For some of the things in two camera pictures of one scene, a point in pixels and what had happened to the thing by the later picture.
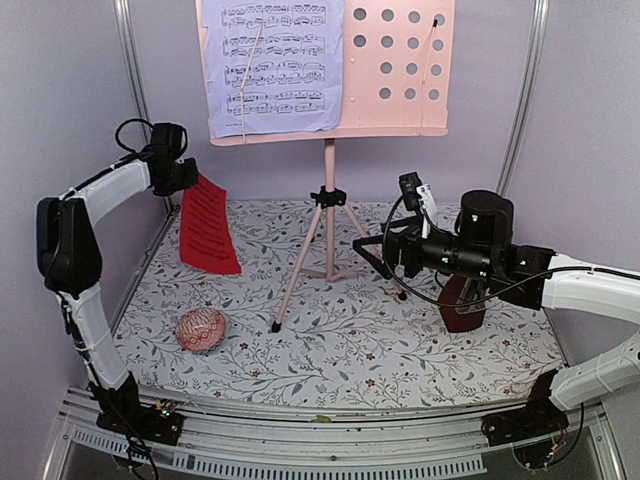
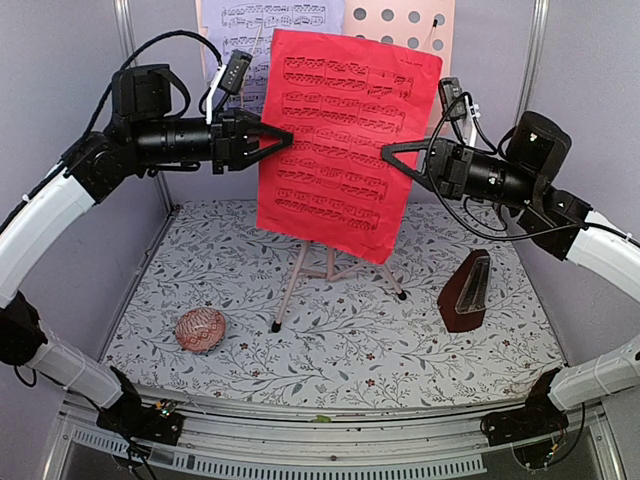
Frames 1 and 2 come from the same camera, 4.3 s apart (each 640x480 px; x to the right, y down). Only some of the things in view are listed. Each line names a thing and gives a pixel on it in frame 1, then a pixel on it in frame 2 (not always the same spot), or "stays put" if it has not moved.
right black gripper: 411,239 → 451,163
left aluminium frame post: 124,11 stays put
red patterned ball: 200,330 stays put
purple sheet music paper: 274,66 stays put
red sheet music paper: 207,239 → 341,99
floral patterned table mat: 268,302 stays put
